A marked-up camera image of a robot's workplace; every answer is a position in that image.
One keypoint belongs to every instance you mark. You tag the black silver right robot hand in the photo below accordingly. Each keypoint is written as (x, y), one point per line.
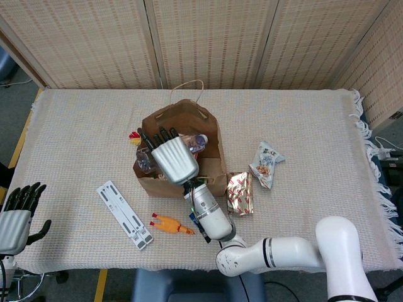
(176, 160)

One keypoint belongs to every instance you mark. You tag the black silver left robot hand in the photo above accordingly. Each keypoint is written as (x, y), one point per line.
(14, 226)

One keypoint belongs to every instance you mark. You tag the clear plastic water bottle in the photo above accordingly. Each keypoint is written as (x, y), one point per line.
(196, 141)

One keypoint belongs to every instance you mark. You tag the gold red foil snack bag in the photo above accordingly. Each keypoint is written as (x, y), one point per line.
(239, 195)

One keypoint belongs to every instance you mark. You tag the white snack packet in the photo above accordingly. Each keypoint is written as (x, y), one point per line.
(264, 163)

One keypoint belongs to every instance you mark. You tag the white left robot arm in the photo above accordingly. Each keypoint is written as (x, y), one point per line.
(6, 264)

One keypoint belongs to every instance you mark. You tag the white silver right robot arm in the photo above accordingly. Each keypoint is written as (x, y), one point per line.
(211, 217)

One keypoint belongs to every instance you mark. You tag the brown paper bag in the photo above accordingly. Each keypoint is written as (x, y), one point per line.
(176, 110)

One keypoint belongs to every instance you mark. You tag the red yellow small toy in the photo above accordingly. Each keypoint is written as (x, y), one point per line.
(134, 140)

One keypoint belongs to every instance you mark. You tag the yellow rubber chicken toy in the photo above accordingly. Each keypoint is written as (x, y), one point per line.
(170, 224)

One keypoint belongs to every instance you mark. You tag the chrome stool base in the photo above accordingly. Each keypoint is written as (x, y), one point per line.
(61, 277)

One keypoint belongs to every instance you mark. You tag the white folding laptop stand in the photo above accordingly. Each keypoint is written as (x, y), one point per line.
(124, 214)

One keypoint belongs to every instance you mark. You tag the beige woven tablecloth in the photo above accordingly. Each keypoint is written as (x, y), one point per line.
(78, 141)

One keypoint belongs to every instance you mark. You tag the woven folding screen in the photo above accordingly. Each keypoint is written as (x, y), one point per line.
(204, 41)

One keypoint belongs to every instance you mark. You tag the blue grey office chair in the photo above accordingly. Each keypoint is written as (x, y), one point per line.
(4, 67)

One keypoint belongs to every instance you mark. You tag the white power strip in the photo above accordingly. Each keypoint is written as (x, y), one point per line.
(385, 154)

